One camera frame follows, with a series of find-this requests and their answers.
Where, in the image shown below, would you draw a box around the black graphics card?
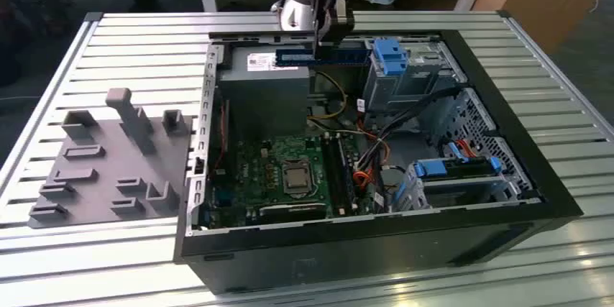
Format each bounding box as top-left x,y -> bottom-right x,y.
257,201 -> 328,220

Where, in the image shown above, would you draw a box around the orange yellow red wires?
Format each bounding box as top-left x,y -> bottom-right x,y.
352,137 -> 390,191

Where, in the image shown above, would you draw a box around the silver CPU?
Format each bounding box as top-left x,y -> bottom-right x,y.
281,168 -> 312,193

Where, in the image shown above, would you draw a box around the silver drive cage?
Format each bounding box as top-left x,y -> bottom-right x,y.
361,37 -> 468,114

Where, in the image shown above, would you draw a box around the yellow black wire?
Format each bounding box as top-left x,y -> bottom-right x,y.
305,71 -> 349,122

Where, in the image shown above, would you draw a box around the black RAM slot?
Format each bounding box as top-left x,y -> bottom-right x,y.
321,133 -> 346,215

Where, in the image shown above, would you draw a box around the grey white wire bundle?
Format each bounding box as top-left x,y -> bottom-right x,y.
310,127 -> 392,173

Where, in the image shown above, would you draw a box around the red data wire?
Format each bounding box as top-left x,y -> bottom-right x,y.
455,139 -> 481,160

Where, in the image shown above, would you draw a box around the grey power supply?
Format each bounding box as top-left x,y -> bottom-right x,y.
217,46 -> 312,139

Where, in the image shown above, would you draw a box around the blue drive latch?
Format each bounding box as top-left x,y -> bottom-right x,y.
373,39 -> 408,76

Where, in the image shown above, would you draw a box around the metal socket cover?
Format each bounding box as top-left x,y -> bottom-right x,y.
278,158 -> 320,200

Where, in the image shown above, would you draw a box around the silver disk bay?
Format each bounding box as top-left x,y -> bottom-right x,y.
390,162 -> 528,213

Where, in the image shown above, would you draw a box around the grey parts rack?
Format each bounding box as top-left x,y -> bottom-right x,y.
27,87 -> 197,231

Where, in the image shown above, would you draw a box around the round grey speaker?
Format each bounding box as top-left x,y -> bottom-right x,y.
380,166 -> 408,186

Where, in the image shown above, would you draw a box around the black PC case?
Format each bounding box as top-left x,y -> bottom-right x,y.
172,29 -> 584,295

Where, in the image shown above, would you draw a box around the green motherboard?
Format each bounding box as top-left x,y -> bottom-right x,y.
202,130 -> 384,231

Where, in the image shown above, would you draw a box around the blue disk carrier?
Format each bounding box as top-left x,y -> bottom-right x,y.
413,157 -> 503,180

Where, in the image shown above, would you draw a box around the black flat cable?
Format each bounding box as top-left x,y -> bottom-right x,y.
362,86 -> 457,139

